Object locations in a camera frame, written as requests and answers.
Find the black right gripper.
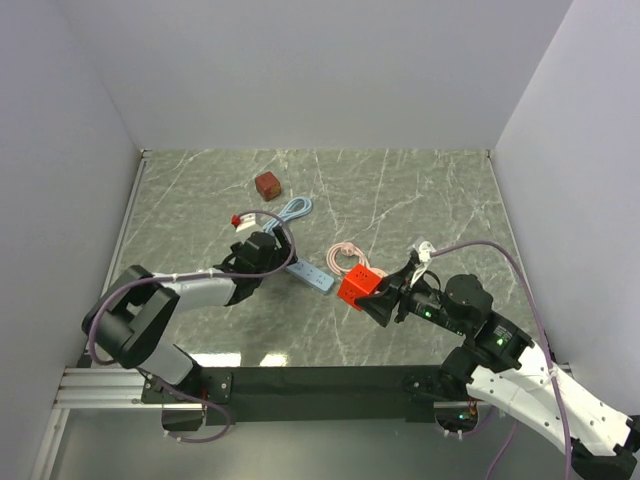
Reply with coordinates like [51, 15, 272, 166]
[353, 260, 467, 334]

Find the red cube socket adapter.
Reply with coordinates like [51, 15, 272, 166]
[337, 264, 382, 311]

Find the blue power strip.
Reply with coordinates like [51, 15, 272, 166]
[285, 259, 335, 294]

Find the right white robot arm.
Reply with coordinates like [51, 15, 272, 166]
[354, 264, 639, 479]

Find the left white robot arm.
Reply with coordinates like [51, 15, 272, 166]
[82, 226, 295, 402]

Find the dark red cube adapter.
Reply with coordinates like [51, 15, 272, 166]
[254, 171, 282, 201]

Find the black base beam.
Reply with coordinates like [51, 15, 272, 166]
[142, 365, 469, 431]

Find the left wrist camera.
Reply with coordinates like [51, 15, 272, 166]
[231, 213, 262, 234]

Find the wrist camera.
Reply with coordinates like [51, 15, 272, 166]
[231, 213, 262, 234]
[409, 237, 436, 286]

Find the pink coiled power cable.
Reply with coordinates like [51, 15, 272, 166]
[325, 240, 373, 277]

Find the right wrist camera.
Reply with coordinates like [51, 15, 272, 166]
[409, 237, 436, 286]

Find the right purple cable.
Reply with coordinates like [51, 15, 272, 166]
[429, 240, 576, 480]

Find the purple cable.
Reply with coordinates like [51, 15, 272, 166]
[429, 240, 576, 480]
[87, 211, 298, 445]

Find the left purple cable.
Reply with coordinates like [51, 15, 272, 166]
[87, 211, 298, 445]

